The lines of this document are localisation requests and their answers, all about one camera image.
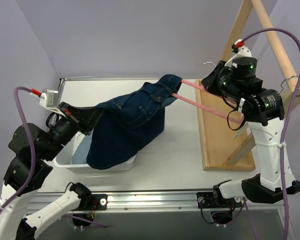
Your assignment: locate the light blue denim skirt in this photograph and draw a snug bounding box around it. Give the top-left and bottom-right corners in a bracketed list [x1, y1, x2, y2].
[72, 93, 176, 170]

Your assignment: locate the dark blue denim skirt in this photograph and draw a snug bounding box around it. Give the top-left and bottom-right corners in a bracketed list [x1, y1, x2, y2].
[86, 74, 182, 170]

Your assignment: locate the pink clothes hanger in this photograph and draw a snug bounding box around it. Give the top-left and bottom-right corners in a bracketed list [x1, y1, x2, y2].
[172, 79, 243, 127]

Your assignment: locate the white clothes hanger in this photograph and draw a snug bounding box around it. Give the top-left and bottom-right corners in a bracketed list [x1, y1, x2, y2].
[232, 74, 300, 141]

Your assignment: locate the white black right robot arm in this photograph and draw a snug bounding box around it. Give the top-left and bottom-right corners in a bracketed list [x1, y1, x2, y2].
[201, 56, 300, 207]

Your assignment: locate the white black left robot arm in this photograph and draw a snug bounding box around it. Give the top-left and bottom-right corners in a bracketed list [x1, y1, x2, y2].
[0, 102, 103, 240]

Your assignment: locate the white plastic basket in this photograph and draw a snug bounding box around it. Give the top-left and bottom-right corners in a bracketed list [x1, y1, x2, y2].
[52, 132, 136, 174]

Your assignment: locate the wooden clothes rack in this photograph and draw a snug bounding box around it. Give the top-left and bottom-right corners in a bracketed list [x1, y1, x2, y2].
[195, 0, 300, 172]

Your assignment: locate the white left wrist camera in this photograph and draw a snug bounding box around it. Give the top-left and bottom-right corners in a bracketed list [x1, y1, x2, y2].
[39, 89, 60, 113]

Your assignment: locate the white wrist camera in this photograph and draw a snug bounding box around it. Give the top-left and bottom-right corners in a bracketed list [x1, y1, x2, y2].
[39, 89, 60, 113]
[225, 39, 252, 68]

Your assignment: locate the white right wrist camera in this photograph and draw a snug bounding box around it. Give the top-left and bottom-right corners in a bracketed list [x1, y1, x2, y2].
[225, 39, 252, 68]

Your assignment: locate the aluminium mounting rail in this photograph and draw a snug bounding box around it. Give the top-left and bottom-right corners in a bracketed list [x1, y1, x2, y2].
[27, 191, 283, 213]

